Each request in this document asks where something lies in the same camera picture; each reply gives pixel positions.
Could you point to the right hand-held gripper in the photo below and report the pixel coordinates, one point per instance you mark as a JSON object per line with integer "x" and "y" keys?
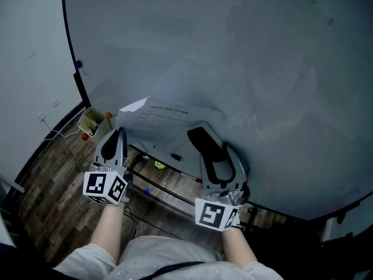
{"x": 211, "y": 213}

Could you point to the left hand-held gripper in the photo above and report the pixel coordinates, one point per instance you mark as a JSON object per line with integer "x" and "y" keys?
{"x": 99, "y": 185}

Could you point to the white printed sheet of paper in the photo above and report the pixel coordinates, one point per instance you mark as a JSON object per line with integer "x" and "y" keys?
{"x": 163, "y": 121}

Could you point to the large whiteboard with black frame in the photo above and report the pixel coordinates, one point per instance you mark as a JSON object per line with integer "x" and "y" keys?
{"x": 262, "y": 69}

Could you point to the person's right forearm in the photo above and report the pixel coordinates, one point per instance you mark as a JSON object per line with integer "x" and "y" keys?
{"x": 237, "y": 246}

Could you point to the person's left forearm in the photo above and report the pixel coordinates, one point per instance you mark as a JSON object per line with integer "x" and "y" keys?
{"x": 107, "y": 232}

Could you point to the black whiteboard eraser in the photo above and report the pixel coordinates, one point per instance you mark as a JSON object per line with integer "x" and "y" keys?
{"x": 176, "y": 157}

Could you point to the black whiteboard stand bar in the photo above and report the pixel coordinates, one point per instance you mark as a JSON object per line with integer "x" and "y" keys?
{"x": 163, "y": 185}

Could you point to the cream pen holder box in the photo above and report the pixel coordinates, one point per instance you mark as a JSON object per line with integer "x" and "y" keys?
{"x": 97, "y": 128}

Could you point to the orange marker cap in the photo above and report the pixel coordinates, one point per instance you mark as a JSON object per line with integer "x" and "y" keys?
{"x": 108, "y": 115}

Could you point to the red round magnet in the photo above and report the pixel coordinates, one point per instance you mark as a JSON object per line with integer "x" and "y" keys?
{"x": 84, "y": 137}

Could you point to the red marker pen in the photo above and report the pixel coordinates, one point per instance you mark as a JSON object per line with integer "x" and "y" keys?
{"x": 198, "y": 181}

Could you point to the yellow-green ball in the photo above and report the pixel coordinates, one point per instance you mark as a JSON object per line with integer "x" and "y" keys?
{"x": 159, "y": 165}

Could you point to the small blue object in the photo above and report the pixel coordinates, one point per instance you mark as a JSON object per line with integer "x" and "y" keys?
{"x": 147, "y": 191}

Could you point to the blue round magnet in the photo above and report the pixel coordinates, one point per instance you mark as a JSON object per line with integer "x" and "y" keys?
{"x": 79, "y": 63}

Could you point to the person's light grey shirt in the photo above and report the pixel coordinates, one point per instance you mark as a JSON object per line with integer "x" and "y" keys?
{"x": 163, "y": 258}

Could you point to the white wall switch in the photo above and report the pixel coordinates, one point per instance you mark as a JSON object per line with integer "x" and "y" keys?
{"x": 55, "y": 102}

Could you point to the white wall socket with plug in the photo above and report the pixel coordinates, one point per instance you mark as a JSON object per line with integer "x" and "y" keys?
{"x": 42, "y": 116}

